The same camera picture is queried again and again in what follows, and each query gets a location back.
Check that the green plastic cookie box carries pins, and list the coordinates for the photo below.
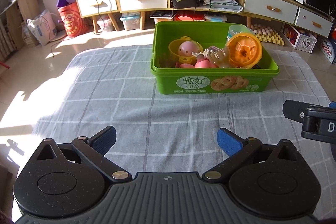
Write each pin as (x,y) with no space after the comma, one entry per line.
(172,80)

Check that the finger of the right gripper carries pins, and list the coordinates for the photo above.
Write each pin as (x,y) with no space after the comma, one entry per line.
(295,110)
(332,105)

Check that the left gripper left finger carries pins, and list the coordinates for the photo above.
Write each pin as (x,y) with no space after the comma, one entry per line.
(92,151)

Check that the yellow egg tray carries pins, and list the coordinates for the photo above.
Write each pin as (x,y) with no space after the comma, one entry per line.
(267,34)

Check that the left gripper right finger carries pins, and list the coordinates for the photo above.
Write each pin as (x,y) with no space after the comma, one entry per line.
(239,152)

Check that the pink ball toy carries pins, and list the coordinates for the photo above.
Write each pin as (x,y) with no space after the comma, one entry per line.
(187,48)

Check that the tan rubber hand toy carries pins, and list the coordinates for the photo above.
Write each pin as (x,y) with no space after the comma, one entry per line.
(220,58)

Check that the yellow toy cup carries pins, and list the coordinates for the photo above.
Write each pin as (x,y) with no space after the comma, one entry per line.
(173,49)

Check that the red paper bag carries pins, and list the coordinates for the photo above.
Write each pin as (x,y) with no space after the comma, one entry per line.
(74,24)

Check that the orange plastic pumpkin bowl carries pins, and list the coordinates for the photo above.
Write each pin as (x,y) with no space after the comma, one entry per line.
(245,50)

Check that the clear cotton swab jar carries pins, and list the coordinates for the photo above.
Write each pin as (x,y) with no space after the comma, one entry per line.
(237,29)

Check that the grey checked table cloth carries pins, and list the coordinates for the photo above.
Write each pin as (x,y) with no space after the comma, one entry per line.
(171,133)

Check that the white dried starfish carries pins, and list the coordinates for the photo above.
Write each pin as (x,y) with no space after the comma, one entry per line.
(212,53)

